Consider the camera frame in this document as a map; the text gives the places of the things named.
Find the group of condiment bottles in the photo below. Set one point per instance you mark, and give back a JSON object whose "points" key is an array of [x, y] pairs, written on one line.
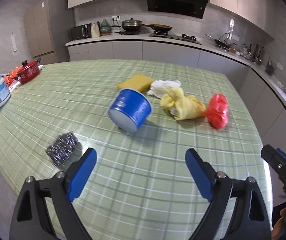
{"points": [[242, 51]]}

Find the green ceramic vase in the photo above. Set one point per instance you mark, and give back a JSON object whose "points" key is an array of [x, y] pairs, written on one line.
{"points": [[105, 28]]}

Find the green checked tablecloth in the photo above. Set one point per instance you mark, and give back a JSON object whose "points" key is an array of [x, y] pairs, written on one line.
{"points": [[133, 167]]}

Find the black toaster oven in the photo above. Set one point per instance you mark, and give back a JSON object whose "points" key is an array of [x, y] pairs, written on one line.
{"points": [[80, 32]]}

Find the yellow cloth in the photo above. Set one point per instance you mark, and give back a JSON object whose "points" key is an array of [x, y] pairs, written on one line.
{"points": [[183, 103]]}

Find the red cooking pot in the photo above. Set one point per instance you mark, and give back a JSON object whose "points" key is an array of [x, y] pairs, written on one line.
{"points": [[29, 72]]}

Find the black induction cooker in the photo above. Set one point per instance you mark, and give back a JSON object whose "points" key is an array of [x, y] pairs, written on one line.
{"points": [[128, 32]]}

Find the beige refrigerator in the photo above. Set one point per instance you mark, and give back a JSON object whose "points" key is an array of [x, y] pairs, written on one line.
{"points": [[45, 30]]}

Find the orange net bag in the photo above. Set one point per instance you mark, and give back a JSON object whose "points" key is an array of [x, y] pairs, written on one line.
{"points": [[10, 77]]}

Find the metal utensil rack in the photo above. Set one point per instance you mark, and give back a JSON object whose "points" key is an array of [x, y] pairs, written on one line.
{"points": [[258, 53]]}

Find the white plastic jug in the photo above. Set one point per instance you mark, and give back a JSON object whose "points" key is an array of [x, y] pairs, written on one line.
{"points": [[95, 31]]}

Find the yellow sponge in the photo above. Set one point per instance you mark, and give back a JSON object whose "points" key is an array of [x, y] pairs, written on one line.
{"points": [[135, 82]]}

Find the white wall socket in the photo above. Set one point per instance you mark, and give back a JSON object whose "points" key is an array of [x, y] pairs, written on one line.
{"points": [[115, 18], [279, 66], [235, 37]]}

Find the glass pan lid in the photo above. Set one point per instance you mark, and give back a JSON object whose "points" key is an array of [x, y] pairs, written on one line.
{"points": [[225, 37]]}

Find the blue round tin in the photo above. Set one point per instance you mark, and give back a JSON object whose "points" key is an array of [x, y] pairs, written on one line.
{"points": [[130, 105]]}

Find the steel wool scourer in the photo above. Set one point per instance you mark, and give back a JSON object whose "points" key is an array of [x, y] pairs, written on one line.
{"points": [[63, 147]]}

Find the black range hood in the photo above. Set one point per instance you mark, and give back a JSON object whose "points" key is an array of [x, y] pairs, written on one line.
{"points": [[175, 1]]}

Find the grey lidded pot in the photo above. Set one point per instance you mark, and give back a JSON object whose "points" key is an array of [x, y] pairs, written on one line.
{"points": [[131, 25]]}

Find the grey kitchen counter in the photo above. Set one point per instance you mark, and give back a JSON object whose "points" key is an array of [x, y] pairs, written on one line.
{"points": [[170, 52]]}

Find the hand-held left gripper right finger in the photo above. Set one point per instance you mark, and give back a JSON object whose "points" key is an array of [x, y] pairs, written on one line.
{"points": [[199, 175]]}

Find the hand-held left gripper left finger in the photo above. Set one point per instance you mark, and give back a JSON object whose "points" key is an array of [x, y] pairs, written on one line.
{"points": [[81, 175]]}

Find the black gas stove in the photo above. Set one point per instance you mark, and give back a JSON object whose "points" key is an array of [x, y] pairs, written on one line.
{"points": [[180, 38]]}

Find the yellow oil bottle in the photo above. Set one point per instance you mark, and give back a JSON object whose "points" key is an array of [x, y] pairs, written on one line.
{"points": [[233, 48]]}

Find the black frying pan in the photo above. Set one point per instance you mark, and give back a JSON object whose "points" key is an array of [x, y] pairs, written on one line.
{"points": [[160, 27]]}

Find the dark glass bottle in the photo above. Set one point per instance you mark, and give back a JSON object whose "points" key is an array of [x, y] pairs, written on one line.
{"points": [[250, 50]]}

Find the black utensil holder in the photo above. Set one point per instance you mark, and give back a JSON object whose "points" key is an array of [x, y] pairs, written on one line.
{"points": [[270, 69]]}

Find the red plastic bag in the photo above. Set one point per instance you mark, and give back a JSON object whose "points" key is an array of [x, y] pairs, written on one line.
{"points": [[218, 111]]}

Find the white plastic bag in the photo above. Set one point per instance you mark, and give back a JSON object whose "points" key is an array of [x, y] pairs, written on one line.
{"points": [[163, 86]]}

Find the person's right hand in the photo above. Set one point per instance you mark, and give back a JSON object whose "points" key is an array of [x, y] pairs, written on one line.
{"points": [[279, 226]]}

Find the black wok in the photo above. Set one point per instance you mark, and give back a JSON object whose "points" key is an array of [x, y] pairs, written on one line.
{"points": [[219, 43]]}

